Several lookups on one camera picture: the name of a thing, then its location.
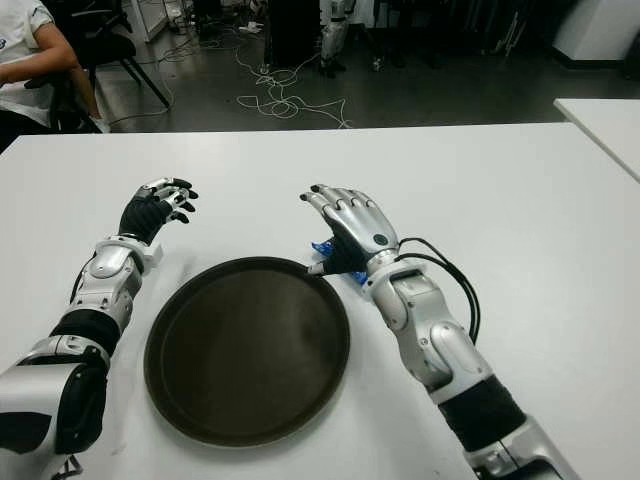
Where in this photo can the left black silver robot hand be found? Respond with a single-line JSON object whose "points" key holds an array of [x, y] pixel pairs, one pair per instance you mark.
{"points": [[140, 215]]}

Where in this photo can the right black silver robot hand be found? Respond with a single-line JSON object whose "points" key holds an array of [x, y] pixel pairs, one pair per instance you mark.
{"points": [[360, 225]]}

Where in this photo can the blue Oreo cookie packet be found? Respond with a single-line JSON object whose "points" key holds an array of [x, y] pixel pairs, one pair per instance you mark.
{"points": [[322, 247]]}

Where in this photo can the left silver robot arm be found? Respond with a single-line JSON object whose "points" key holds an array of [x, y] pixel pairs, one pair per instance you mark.
{"points": [[40, 395]]}

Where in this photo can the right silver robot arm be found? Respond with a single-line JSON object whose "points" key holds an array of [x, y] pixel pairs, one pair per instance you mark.
{"points": [[440, 345]]}

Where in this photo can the round dark brown tray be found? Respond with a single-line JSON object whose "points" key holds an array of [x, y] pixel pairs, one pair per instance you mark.
{"points": [[245, 350]]}

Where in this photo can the black office chair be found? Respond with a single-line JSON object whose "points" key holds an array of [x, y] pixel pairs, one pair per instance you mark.
{"points": [[110, 45]]}

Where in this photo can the silver humanoid robot leg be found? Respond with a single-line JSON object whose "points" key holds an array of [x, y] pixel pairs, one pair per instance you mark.
{"points": [[332, 35]]}

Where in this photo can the white board panel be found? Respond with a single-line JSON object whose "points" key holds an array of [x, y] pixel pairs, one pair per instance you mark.
{"points": [[150, 20]]}

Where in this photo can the black floor cabinet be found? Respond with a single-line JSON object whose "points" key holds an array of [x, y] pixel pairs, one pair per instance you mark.
{"points": [[292, 35]]}

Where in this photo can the seated person in white shirt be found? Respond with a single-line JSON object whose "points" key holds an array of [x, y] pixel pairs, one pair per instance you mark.
{"points": [[20, 35]]}

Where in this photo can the white power strip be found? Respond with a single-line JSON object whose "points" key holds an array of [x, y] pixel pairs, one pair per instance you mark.
{"points": [[250, 26]]}

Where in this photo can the folded metal stand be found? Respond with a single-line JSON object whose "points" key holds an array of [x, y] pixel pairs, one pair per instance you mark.
{"points": [[509, 32]]}

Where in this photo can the white side table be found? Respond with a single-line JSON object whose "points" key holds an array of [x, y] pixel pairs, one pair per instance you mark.
{"points": [[605, 122]]}

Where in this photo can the white cabinet with black base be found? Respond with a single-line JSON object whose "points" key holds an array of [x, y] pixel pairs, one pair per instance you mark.
{"points": [[597, 25]]}

